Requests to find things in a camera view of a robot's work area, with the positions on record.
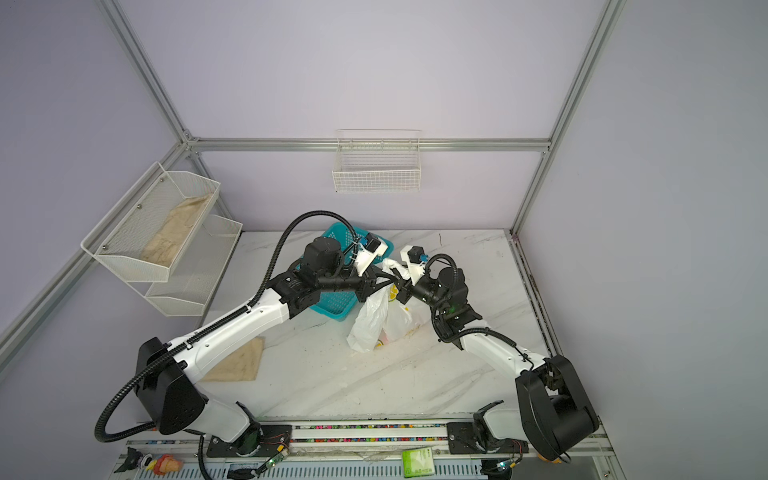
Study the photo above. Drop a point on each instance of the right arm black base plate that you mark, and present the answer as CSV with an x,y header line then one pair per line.
x,y
476,438

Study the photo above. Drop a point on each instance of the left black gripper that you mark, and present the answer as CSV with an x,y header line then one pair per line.
x,y
368,284

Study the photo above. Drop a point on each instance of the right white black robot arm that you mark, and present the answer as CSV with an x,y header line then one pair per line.
x,y
553,412

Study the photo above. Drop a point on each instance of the beige glove in shelf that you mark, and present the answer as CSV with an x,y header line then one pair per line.
x,y
166,244

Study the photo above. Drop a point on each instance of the white mesh shelf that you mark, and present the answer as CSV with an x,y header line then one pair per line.
x,y
192,284
120,241

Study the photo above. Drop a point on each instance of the white wire wall basket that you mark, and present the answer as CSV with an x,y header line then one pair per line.
x,y
372,161

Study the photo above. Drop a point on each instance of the upper white mesh shelf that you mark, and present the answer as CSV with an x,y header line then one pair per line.
x,y
120,241

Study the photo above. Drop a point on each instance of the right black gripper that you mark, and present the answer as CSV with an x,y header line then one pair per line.
x,y
405,289

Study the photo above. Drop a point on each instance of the teal plastic basket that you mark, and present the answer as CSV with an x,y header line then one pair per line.
x,y
337,305

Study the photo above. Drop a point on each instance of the lower white mesh shelf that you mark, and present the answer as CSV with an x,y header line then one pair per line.
x,y
192,284

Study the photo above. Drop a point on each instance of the white plastic bag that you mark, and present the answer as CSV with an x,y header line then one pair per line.
x,y
383,319

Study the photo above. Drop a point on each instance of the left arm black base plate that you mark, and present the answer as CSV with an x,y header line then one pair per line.
x,y
258,443

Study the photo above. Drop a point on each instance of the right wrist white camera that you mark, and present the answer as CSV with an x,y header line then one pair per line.
x,y
415,260

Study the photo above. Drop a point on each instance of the wrist white camera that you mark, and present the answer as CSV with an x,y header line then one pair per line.
x,y
415,260
370,248

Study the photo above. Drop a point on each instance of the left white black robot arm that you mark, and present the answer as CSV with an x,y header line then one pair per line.
x,y
171,396

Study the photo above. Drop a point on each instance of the green small box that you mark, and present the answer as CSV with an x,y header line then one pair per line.
x,y
418,463

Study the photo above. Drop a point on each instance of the orange toy left rail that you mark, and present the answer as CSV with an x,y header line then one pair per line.
x,y
165,464

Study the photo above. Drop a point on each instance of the aluminium mounting rail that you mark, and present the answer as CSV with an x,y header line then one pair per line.
x,y
316,438

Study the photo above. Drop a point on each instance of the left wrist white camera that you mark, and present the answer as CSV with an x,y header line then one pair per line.
x,y
370,248

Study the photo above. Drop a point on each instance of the black small object left rail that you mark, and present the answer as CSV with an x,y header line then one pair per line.
x,y
132,461

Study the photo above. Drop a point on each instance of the beige glove on table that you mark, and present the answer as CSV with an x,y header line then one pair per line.
x,y
240,366

